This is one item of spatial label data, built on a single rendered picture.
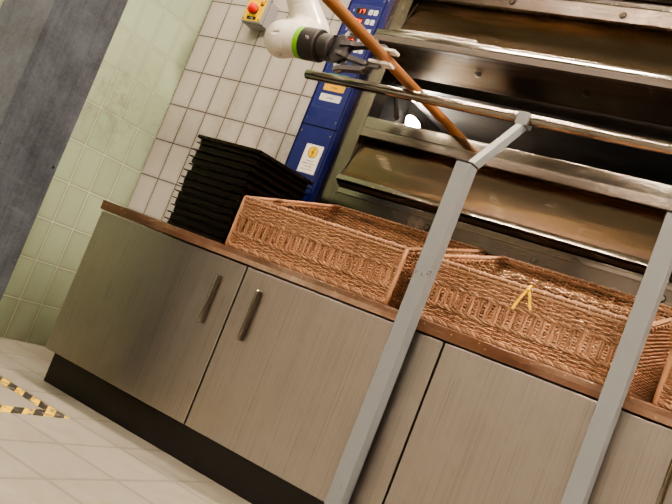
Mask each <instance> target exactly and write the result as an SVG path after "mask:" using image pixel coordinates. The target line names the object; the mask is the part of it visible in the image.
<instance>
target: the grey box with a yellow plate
mask: <svg viewBox="0 0 672 504"><path fill-rule="evenodd" d="M262 1H263V2H264V3H265V5H264V6H263V7H261V6H260V3H261V2H262ZM251 2H254V3H256V4H257V6H258V10H257V11H256V12H255V13H253V14H252V13H249V12H248V10H247V6H248V5H249V4H250V3H251ZM247 6H246V9H245V11H244V13H243V16H242V18H241V21H242V23H244V24H245V25H247V26H248V27H249V28H250V29H254V30H259V31H266V29H267V27H268V26H269V25H270V24H271V23H273V22H274V21H275V18H276V16H277V13H278V11H279V8H278V7H277V6H276V5H274V4H273V3H272V1H270V0H249V1H248V4H247Z"/></svg>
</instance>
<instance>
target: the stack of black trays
mask: <svg viewBox="0 0 672 504"><path fill-rule="evenodd" d="M198 138H199V139H201V142H198V141H197V143H199V144H200V147H199V149H195V148H192V149H193V150H195V151H196V154H195V156H194V155H190V154H189V156H191V157H193V159H192V161H191V162H192V163H193V164H192V163H189V164H190V165H192V169H191V170H188V169H185V168H184V170H186V171H188V172H187V174H186V176H183V175H181V176H182V177H184V178H185V179H184V182H183V183H181V182H179V184H181V185H183V186H182V188H181V191H180V190H177V189H175V190H176V191H178V192H179V193H178V196H177V197H175V196H172V197H174V198H176V201H175V204H173V203H171V204H172V205H174V206H175V207H174V210H173V211H174V212H172V211H170V210H167V211H168V212H171V216H170V218H168V217H165V216H164V218H166V219H169V220H168V221H167V223H168V224H171V225H174V226H176V227H179V228H182V229H184V230H187V231H190V232H192V233H195V234H198V235H200V236H203V237H206V238H208V239H211V240H214V241H216V242H219V243H222V244H224V245H226V244H225V242H226V239H227V237H228V234H229V232H230V229H231V227H232V225H233V222H234V220H235V217H236V215H237V212H238V210H239V207H240V205H241V202H242V200H243V197H244V196H246V195H247V196H257V197H259V196H260V197H266V198H276V199H285V200H295V201H303V200H302V199H303V196H308V195H307V194H305V191H306V189H309V190H311V189H310V188H308V187H307V185H313V182H312V181H310V180H309V179H307V178H306V177H304V176H302V175H301V174H299V173H297V172H296V171H294V170H292V169H291V168H289V167H288V166H286V165H284V164H283V163H281V162H279V161H278V160H276V159H274V158H273V157H271V156H270V155H268V154H266V153H265V152H263V151H261V150H259V149H255V148H251V147H247V146H243V145H239V144H236V143H232V142H228V141H224V140H220V139H216V138H212V137H208V136H204V135H200V134H199V135H198Z"/></svg>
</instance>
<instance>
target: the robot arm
mask: <svg viewBox="0 0 672 504"><path fill-rule="evenodd" d="M286 2H287V6H288V10H289V14H290V18H289V19H280V20H276V21H274V22H273V23H271V24H270V25H269V26H268V27H267V29H266V31H265V34H264V43H265V47H266V49H267V50H268V52H269V53H270V54H271V55H273V56H274V57H276V58H279V59H289V58H295V59H301V60H306V61H311V62H316V63H321V62H323V61H327V62H332V63H333V67H332V68H331V69H332V70H333V71H334V72H335V73H336V74H339V73H354V74H366V73H367V70H368V69H369V70H372V69H375V70H380V68H381V67H382V68H387V69H392V70H394V66H393V65H392V64H391V63H390V62H385V61H380V60H374V59H368V62H367V61H366V60H363V59H361V58H358V57H355V56H353V55H351V52H352V51H357V50H369V49H368V48H367V47H366V46H365V45H364V44H363V43H362V42H353V41H350V40H349V39H348V38H349V37H351V38H352V37H353V38H354V37H356V36H355V35H354V34H353V33H352V32H351V31H350V30H349V29H348V32H347V33H346V34H345V35H344V34H343V35H335V34H329V25H328V22H327V20H326V18H325V16H324V13H323V11H322V8H321V6H320V3H319V1H318V0H286ZM356 38H357V37H356ZM380 45H381V46H382V47H383V48H384V49H385V50H386V51H387V52H388V53H389V55H391V56H397V57H399V55H400V54H399V53H398V52H397V51H396V50H395V49H390V48H388V47H387V46H386V45H385V44H380ZM344 61H348V62H352V63H355V64H357V65H360V66H351V65H340V64H339V63H342V62H344Z"/></svg>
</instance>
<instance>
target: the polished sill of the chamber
mask: <svg viewBox="0 0 672 504"><path fill-rule="evenodd" d="M364 127H366V128H371V129H375V130H379V131H383V132H387V133H392V134H396V135H400V136H404V137H408V138H413V139H417V140H421V141H425V142H430V143H434V144H438V145H442V146H446V147H451V148H455V149H459V150H463V151H467V152H472V153H476V154H478V153H479V152H480V151H482V150H483V149H484V148H486V147H487V146H488V145H489V144H488V143H483V142H479V141H474V140H470V139H466V138H461V137H457V136H453V135H448V134H444V133H439V132H435V131H431V130H426V129H422V128H417V127H413V126H409V125H404V124H400V123H396V122H391V121H387V120H382V119H378V118H374V117H369V116H367V118H366V121H365V123H364ZM493 158H497V159H501V160H505V161H510V162H514V163H518V164H522V165H526V166H531V167H535V168H539V169H543V170H548V171H552V172H556V173H560V174H564V175H569V176H573V177H577V178H581V179H585V180H590V181H594V182H598V183H602V184H607V185H611V186H615V187H619V188H623V189H628V190H632V191H636V192H640V193H644V194H649V195H653V196H657V197H661V198H666V199H670V200H672V185H667V184H663V183H659V182H654V181H650V180H646V179H641V178H637V177H632V176H628V175H624V174H619V173H615V172H610V171H606V170H602V169H597V168H593V167H589V166H584V165H580V164H575V163H571V162H567V161H562V160H558V159H553V158H549V157H545V156H540V155H536V154H532V153H527V152H523V151H518V150H514V149H510V148H504V149H503V150H502V151H500V152H499V153H498V154H497V155H495V156H494V157H493Z"/></svg>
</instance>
